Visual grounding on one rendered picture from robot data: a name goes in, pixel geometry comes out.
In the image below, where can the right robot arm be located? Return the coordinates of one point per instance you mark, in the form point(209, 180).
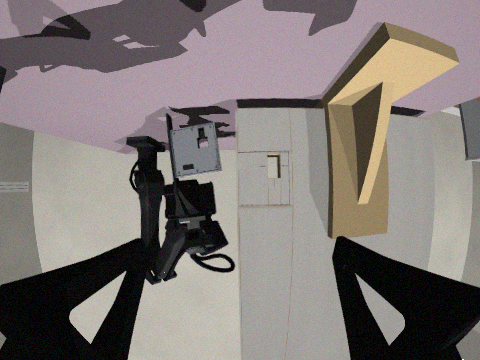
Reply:
point(151, 188)

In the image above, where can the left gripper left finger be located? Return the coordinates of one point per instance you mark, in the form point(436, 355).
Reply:
point(42, 303)

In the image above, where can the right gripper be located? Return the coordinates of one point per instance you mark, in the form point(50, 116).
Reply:
point(179, 206)

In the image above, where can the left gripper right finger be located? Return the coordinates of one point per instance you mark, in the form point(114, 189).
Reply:
point(438, 311)

